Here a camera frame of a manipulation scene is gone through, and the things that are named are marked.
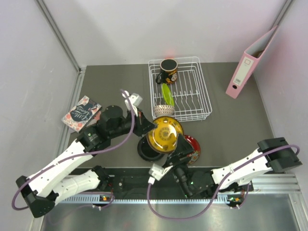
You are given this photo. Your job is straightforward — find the red floral plate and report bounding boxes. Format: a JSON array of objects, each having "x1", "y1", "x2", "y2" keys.
[{"x1": 184, "y1": 135, "x2": 201, "y2": 165}]

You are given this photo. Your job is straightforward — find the black plate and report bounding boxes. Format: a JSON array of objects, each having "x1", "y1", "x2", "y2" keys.
[{"x1": 137, "y1": 139, "x2": 164, "y2": 162}]

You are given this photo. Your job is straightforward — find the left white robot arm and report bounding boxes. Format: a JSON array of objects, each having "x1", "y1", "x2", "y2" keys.
[{"x1": 16, "y1": 105, "x2": 155, "y2": 218}]

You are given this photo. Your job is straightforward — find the green plate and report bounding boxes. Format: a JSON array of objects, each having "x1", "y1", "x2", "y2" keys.
[{"x1": 162, "y1": 83, "x2": 174, "y2": 106}]

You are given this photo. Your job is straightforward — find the black floral mug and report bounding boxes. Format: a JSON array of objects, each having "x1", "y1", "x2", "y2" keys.
[{"x1": 155, "y1": 58, "x2": 178, "y2": 84}]

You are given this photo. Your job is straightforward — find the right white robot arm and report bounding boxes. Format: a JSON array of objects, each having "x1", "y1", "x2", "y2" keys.
[{"x1": 165, "y1": 137, "x2": 302, "y2": 199}]

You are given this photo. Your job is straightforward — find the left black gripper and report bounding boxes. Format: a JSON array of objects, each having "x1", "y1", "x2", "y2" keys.
[{"x1": 110, "y1": 107, "x2": 157, "y2": 139}]

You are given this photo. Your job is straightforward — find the patterned ceramic bowl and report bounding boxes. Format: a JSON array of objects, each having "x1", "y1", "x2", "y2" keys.
[{"x1": 154, "y1": 105, "x2": 175, "y2": 117}]

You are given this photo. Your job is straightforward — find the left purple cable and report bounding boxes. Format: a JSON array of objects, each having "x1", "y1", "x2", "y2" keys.
[{"x1": 11, "y1": 89, "x2": 136, "y2": 211}]

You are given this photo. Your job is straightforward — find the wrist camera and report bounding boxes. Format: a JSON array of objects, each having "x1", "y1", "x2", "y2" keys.
[
  {"x1": 122, "y1": 91, "x2": 143, "y2": 109},
  {"x1": 148, "y1": 164, "x2": 173, "y2": 185}
]

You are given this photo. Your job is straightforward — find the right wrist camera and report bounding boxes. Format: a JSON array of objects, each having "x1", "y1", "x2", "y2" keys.
[{"x1": 148, "y1": 164, "x2": 173, "y2": 185}]

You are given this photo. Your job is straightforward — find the purple cable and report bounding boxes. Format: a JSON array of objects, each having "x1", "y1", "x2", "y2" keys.
[
  {"x1": 11, "y1": 89, "x2": 136, "y2": 211},
  {"x1": 146, "y1": 144, "x2": 300, "y2": 220}
]

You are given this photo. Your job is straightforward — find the white wire dish rack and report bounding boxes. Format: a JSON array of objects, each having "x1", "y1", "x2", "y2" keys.
[{"x1": 148, "y1": 56, "x2": 212, "y2": 122}]

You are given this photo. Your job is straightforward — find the yellow brown plate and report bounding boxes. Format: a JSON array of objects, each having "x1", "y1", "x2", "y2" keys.
[{"x1": 146, "y1": 116, "x2": 184, "y2": 154}]

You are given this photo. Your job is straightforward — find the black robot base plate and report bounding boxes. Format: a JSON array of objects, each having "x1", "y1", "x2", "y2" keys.
[{"x1": 81, "y1": 166, "x2": 253, "y2": 195}]

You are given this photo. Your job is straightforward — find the floral cover book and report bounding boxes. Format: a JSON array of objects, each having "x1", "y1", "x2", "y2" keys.
[{"x1": 62, "y1": 96, "x2": 102, "y2": 132}]

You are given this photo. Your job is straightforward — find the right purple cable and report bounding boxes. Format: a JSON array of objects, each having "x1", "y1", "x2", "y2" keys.
[{"x1": 146, "y1": 144, "x2": 300, "y2": 220}]

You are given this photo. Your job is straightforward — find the pink ring binder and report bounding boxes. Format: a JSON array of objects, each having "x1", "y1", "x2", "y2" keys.
[{"x1": 226, "y1": 26, "x2": 278, "y2": 99}]

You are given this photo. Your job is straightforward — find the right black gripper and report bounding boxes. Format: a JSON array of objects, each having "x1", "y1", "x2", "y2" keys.
[{"x1": 162, "y1": 133, "x2": 195, "y2": 198}]

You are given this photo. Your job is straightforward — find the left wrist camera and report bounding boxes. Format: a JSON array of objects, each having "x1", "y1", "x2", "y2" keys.
[{"x1": 122, "y1": 91, "x2": 143, "y2": 109}]

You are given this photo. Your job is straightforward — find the white cable duct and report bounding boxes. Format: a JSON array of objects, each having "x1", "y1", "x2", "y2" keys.
[{"x1": 57, "y1": 193, "x2": 231, "y2": 205}]

